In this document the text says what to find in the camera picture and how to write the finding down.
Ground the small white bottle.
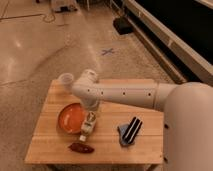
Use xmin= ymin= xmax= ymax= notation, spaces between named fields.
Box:
xmin=79 ymin=111 xmax=97 ymax=142

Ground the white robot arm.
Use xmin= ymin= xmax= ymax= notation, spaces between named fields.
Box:
xmin=71 ymin=70 xmax=213 ymax=171

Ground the orange ceramic bowl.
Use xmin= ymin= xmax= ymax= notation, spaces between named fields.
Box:
xmin=57 ymin=103 xmax=88 ymax=134

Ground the blue cloth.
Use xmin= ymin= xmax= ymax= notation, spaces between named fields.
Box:
xmin=117 ymin=124 xmax=129 ymax=147

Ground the wooden table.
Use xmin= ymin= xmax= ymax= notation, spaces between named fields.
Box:
xmin=25 ymin=80 xmax=163 ymax=165

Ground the clear plastic cup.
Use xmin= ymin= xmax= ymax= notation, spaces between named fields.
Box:
xmin=58 ymin=73 xmax=74 ymax=92

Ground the black striped block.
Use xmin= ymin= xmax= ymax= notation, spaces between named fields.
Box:
xmin=122 ymin=117 xmax=142 ymax=144

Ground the black object on floor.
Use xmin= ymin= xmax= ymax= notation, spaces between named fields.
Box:
xmin=113 ymin=17 xmax=133 ymax=35

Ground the grey base at top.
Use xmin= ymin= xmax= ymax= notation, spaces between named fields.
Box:
xmin=50 ymin=0 xmax=77 ymax=12

